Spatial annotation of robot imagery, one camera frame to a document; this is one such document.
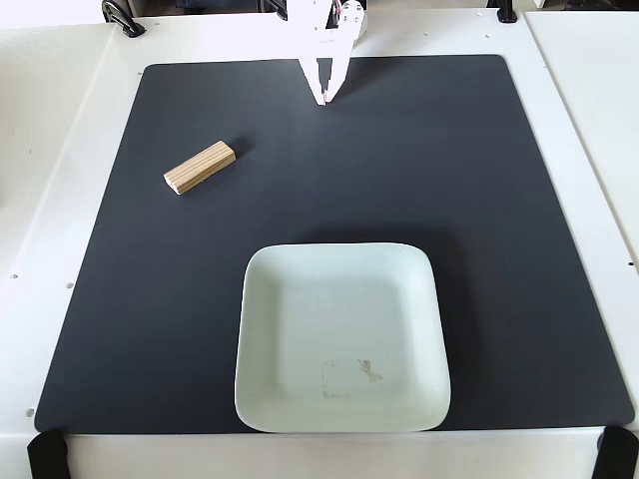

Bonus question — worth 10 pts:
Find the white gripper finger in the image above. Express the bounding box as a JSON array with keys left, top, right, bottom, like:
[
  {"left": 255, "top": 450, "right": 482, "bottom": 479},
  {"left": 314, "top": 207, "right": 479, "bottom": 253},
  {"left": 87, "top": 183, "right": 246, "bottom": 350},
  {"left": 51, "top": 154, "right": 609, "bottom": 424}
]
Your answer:
[
  {"left": 325, "top": 0, "right": 367, "bottom": 104},
  {"left": 298, "top": 57, "right": 327, "bottom": 108}
]

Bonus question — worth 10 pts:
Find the black table clamp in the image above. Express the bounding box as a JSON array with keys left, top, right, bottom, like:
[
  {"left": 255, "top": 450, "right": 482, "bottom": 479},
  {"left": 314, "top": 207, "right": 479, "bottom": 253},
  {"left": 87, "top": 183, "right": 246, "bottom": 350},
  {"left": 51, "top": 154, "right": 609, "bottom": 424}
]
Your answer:
[
  {"left": 101, "top": 0, "right": 146, "bottom": 39},
  {"left": 486, "top": 0, "right": 519, "bottom": 24}
]

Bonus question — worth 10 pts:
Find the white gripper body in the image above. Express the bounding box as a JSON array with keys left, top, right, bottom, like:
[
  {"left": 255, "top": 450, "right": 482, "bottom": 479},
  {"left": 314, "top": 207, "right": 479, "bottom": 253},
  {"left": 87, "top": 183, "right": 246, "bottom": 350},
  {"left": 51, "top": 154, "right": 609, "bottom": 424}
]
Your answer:
[{"left": 286, "top": 0, "right": 346, "bottom": 62}]

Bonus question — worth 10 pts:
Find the black rubber mat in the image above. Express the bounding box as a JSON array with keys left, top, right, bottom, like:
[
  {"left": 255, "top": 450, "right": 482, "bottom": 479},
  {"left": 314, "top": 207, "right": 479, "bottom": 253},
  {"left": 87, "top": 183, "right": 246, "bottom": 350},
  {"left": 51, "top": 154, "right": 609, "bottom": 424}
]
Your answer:
[{"left": 33, "top": 53, "right": 636, "bottom": 435}]

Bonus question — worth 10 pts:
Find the pale square plate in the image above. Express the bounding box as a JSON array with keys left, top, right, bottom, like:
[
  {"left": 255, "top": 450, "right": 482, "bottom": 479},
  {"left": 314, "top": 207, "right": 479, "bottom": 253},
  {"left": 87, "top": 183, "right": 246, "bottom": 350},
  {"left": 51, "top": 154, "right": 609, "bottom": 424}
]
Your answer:
[{"left": 233, "top": 241, "right": 453, "bottom": 434}]

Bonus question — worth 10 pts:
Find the plywood wooden block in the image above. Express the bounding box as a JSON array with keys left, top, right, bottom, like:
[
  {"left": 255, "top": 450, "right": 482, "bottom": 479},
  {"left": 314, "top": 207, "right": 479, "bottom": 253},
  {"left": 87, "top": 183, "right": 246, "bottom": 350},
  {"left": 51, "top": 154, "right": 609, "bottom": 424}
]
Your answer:
[{"left": 163, "top": 140, "right": 237, "bottom": 197}]

